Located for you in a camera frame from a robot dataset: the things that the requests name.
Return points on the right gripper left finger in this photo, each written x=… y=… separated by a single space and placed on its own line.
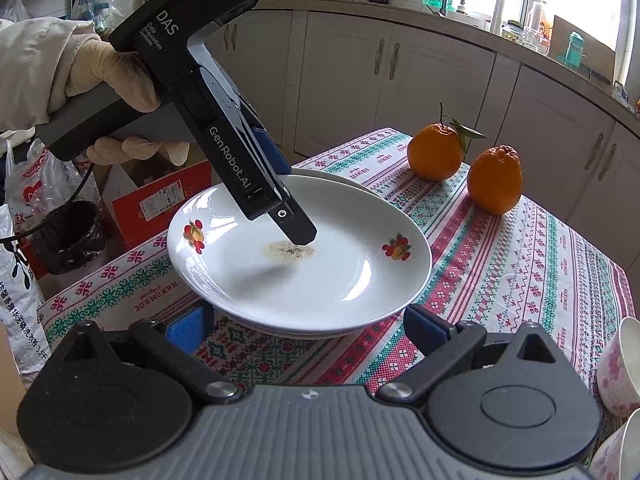
x=168 y=347

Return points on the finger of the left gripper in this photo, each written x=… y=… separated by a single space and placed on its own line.
x=273 y=154
x=289 y=216

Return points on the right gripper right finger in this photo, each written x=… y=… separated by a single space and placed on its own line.
x=448 y=350

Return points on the white plate with stain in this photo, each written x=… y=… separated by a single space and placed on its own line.
x=199 y=222

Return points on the white bowl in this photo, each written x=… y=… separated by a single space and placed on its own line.
x=618 y=458
x=618 y=370

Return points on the white kitchen cabinets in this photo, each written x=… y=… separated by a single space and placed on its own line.
x=319 y=77

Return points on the gloved left hand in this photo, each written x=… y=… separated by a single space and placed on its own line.
x=95 y=62

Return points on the red cardboard box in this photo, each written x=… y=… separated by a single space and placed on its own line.
x=141 y=212

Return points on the patterned tablecloth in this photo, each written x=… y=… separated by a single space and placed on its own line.
x=525 y=266

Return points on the black trash bin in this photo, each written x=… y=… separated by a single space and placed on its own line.
x=72 y=237

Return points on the orange with leaf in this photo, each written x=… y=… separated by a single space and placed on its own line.
x=437 y=151

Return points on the bumpy orange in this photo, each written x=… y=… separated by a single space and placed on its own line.
x=495 y=180

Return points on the white red plastic bag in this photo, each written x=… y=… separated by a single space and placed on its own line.
x=40 y=185

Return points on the teal bottle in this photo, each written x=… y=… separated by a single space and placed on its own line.
x=574 y=51

